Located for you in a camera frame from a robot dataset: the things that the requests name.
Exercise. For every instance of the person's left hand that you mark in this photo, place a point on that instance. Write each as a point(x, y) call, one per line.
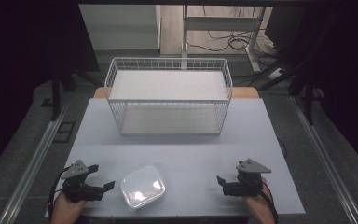
point(64, 208)

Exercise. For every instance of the person's right hand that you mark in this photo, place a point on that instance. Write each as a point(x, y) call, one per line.
point(258, 207)

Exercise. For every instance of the wooden board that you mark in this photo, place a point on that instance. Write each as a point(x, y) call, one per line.
point(245, 92)

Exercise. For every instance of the clear plastic lidded container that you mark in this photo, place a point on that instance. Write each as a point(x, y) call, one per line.
point(143, 188)

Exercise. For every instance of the white metal desk frame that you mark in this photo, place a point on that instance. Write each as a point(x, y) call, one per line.
point(220, 23)

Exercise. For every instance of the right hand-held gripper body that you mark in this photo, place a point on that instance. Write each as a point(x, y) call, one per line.
point(245, 185)

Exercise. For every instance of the dark floor plate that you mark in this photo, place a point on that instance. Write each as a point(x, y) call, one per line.
point(64, 131)

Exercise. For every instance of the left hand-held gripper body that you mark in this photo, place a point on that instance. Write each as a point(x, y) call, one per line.
point(80, 189)

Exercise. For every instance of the metal floor rail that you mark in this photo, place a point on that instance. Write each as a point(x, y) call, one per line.
point(32, 161)
point(326, 155)

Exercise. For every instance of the black metal stand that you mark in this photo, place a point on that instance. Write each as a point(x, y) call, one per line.
point(56, 93)
point(307, 93)

